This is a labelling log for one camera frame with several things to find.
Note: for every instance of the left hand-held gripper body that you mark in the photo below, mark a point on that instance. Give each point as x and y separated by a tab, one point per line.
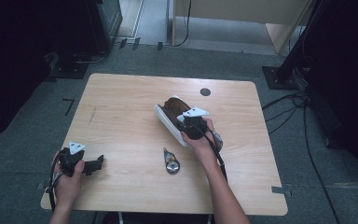
70	160

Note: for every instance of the white pencil case brown lining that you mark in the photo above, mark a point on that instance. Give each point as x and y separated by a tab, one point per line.
167	119

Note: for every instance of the black stand with square base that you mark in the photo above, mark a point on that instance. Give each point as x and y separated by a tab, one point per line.
281	76

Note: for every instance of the beige wooden desk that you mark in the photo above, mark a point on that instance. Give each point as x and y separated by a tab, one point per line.
245	11

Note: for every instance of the black cabinet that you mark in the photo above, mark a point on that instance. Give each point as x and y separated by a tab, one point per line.
104	25

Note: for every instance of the dark round table grommet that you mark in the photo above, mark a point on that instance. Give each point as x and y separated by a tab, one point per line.
205	92

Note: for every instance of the person's left hand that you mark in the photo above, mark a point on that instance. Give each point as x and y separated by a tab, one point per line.
66	188

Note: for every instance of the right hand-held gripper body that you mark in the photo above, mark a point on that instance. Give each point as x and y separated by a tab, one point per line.
195	127

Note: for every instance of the grey tape piece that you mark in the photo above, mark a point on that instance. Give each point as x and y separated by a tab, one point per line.
280	190
40	186

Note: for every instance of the black flat stand base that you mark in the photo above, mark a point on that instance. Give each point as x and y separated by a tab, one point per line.
70	71

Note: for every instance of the person's right hand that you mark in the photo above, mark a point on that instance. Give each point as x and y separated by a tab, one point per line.
203	146

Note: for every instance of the black floor tape corner mark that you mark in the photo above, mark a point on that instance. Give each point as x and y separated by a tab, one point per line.
69	105

